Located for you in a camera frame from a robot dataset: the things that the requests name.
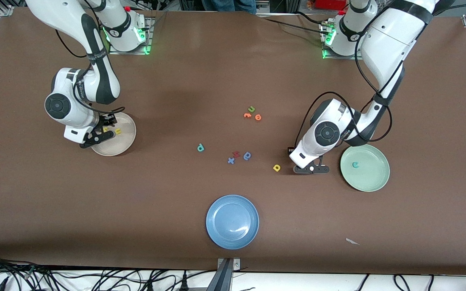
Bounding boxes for beige round plate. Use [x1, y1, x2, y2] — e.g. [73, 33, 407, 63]
[91, 112, 137, 157]

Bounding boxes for green round plate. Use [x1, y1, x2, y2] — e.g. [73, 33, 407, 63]
[340, 143, 390, 192]

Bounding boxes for blue round plate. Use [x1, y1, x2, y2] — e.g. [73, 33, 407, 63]
[205, 194, 260, 250]

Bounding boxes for red box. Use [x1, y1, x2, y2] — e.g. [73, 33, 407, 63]
[314, 0, 349, 11]

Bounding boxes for person legs blue jeans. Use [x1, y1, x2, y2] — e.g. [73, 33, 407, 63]
[201, 0, 257, 14]

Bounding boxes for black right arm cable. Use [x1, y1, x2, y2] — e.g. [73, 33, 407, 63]
[55, 28, 125, 116]

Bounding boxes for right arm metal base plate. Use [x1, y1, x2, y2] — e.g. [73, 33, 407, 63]
[109, 16, 153, 55]

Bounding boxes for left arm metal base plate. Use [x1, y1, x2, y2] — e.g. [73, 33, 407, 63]
[321, 20, 365, 60]

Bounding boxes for metal table edge bracket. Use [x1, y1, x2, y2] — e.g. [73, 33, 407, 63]
[207, 258, 241, 291]

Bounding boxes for black cable on table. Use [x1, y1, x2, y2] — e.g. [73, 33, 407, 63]
[257, 11, 330, 35]

